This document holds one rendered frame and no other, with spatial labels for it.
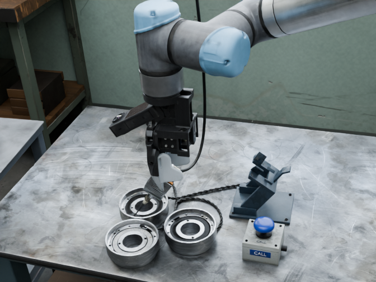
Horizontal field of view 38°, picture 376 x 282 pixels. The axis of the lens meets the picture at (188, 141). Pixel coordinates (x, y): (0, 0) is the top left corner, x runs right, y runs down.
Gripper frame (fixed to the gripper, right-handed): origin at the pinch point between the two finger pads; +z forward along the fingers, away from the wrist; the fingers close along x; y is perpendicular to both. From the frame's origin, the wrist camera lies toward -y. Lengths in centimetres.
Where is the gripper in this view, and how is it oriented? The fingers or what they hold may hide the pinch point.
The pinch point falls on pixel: (160, 179)
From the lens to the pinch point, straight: 107.5
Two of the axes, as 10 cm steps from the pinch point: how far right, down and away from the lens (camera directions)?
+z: 0.6, 8.4, 5.4
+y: 9.7, 0.9, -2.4
